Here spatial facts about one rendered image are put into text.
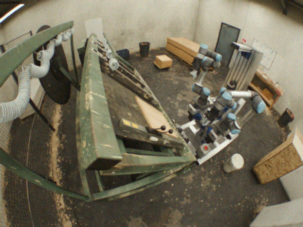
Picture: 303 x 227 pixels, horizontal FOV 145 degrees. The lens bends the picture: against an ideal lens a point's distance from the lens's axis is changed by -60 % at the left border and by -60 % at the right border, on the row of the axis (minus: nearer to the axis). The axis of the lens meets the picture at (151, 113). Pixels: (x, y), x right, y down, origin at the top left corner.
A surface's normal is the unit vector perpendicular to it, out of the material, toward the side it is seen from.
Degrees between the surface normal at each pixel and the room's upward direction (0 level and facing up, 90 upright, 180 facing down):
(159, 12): 90
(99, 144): 51
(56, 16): 90
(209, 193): 0
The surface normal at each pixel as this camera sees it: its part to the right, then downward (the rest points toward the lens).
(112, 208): 0.02, -0.65
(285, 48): -0.91, 0.31
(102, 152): 0.72, -0.64
